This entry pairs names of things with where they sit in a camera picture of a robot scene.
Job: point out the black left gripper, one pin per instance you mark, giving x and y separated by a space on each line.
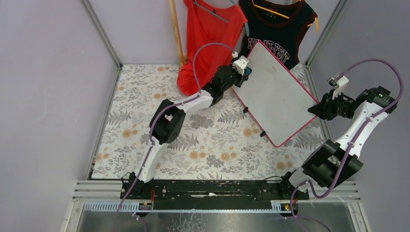
238 76

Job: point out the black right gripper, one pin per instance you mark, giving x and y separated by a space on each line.
325 107

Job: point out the blue whiteboard eraser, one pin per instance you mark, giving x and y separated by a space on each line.
248 71

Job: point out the pink framed whiteboard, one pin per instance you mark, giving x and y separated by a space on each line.
274 97

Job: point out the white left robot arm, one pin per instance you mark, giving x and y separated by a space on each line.
169 118

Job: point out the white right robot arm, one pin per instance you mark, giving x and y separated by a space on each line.
334 162

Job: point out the wooden clothes rack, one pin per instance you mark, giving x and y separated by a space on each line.
181 57

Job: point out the red tank top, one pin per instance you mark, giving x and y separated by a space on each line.
210 42

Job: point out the navy basketball jersey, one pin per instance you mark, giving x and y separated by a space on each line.
281 28

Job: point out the grey clothes hanger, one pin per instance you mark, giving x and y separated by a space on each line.
246 26

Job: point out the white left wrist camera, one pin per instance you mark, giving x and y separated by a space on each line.
240 63

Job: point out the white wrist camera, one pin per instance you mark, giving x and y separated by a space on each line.
338 85
240 63

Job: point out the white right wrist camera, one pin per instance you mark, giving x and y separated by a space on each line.
338 85

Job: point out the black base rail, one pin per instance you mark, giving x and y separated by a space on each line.
212 195

